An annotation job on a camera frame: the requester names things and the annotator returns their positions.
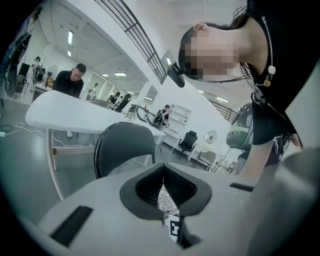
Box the black head-mounted camera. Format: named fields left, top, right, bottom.
left=166, top=61, right=186, bottom=89

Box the black chair with patterned cushion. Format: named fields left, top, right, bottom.
left=93, top=121, right=157, bottom=180

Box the white table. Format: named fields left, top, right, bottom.
left=24, top=89, right=167, bottom=201

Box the person's black outfit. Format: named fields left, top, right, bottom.
left=246, top=0, right=320, bottom=169

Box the beaded cord necklace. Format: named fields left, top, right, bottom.
left=254, top=16, right=277, bottom=88

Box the person's right forearm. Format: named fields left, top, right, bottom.
left=238, top=136, right=278, bottom=179

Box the round mirror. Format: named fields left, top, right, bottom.
left=205, top=129, right=218, bottom=146

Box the person's head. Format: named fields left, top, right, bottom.
left=178, top=21, right=274, bottom=82

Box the white power cable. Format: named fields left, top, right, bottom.
left=3, top=121, right=85, bottom=148

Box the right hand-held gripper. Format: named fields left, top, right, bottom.
left=163, top=211, right=182, bottom=244

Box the black office chair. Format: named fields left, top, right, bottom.
left=177, top=130, right=199, bottom=154

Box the white shelf unit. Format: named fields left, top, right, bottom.
left=169, top=104, right=193, bottom=126

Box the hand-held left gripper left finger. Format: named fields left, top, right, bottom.
left=37, top=162, right=182, bottom=256

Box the black metal railing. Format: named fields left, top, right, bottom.
left=94, top=0, right=169, bottom=85

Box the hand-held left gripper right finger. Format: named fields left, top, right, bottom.
left=163, top=162, right=261, bottom=256

